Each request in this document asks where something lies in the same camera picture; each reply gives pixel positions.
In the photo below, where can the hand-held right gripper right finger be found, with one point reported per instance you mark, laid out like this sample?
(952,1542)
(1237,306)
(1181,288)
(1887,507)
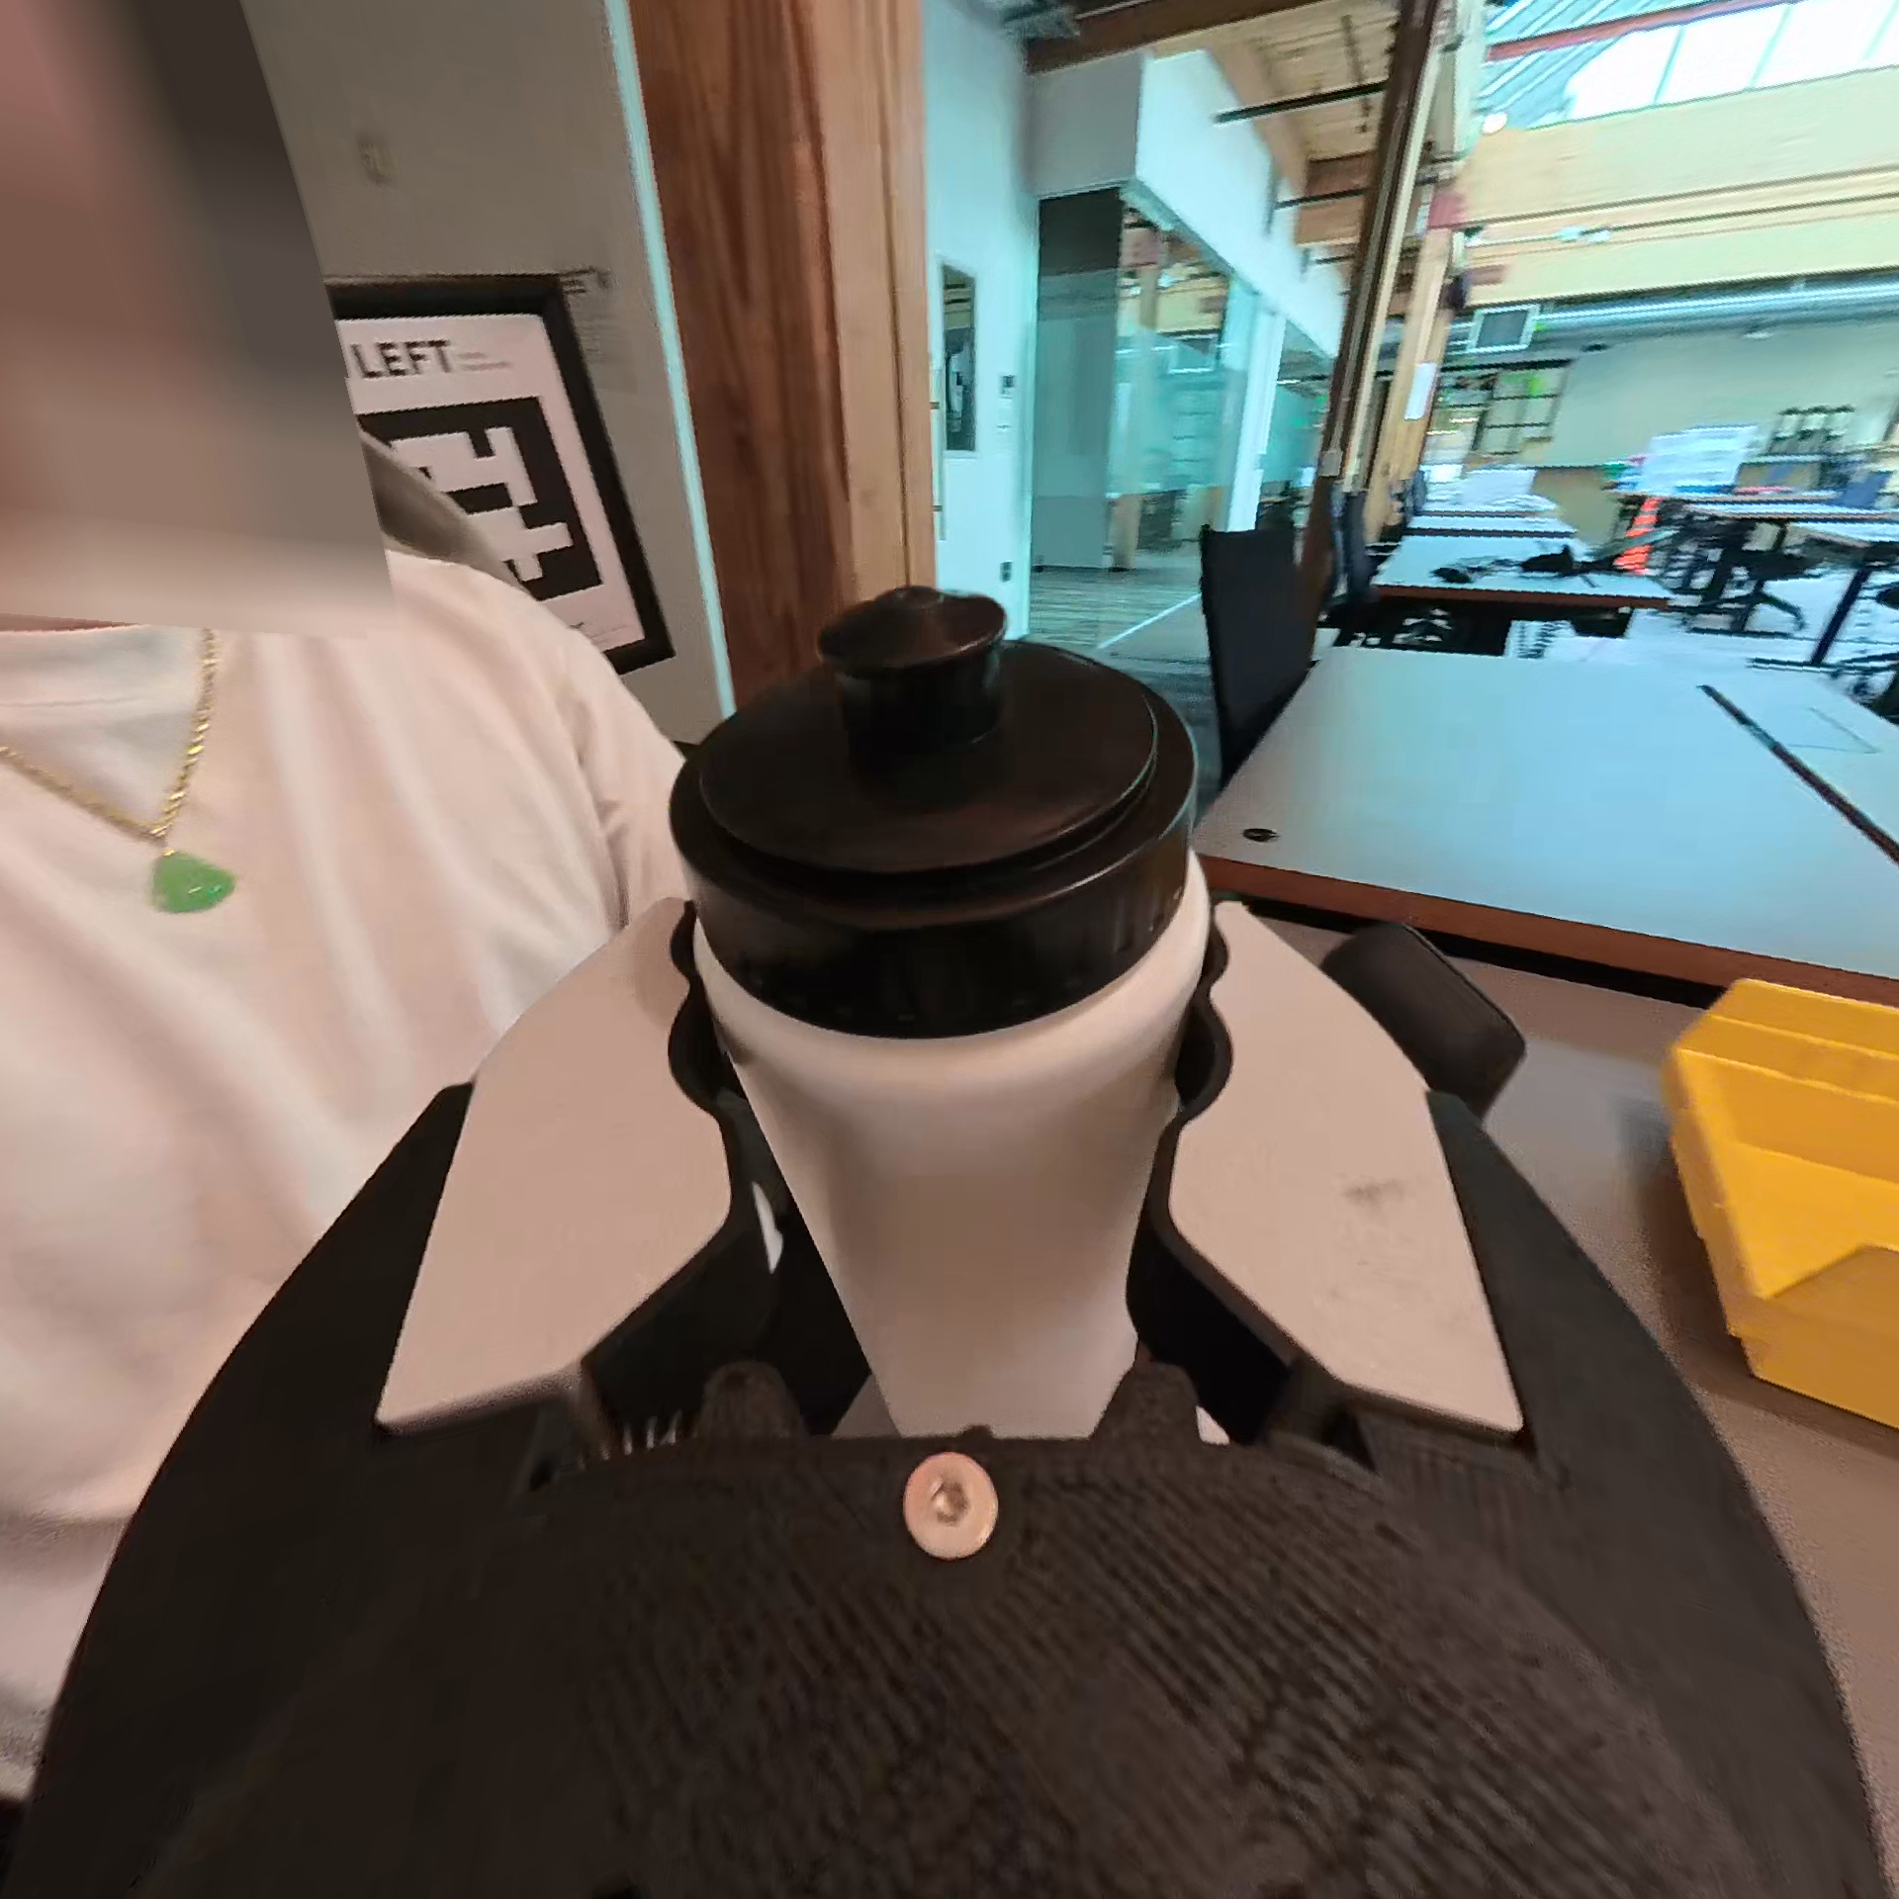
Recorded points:
(1336,1203)

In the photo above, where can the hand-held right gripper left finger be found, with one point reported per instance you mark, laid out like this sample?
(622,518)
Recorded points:
(551,1188)

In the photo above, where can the yellow plastic bin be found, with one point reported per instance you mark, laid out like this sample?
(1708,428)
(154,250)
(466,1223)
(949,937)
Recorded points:
(1782,1188)

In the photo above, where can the white plastic bottle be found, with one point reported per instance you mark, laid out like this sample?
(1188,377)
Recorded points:
(951,1188)

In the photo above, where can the wood-edged work table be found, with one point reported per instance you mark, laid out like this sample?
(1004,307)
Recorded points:
(1545,804)
(1528,570)

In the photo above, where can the person's white shirt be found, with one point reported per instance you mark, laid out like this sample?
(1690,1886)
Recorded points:
(297,1128)

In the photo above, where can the black office chair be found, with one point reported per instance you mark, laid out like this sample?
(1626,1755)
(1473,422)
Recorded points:
(1254,637)

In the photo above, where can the framed marker sign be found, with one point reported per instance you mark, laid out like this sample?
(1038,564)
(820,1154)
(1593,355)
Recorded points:
(491,445)

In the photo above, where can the wooden beam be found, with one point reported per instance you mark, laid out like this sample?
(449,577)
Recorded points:
(788,296)

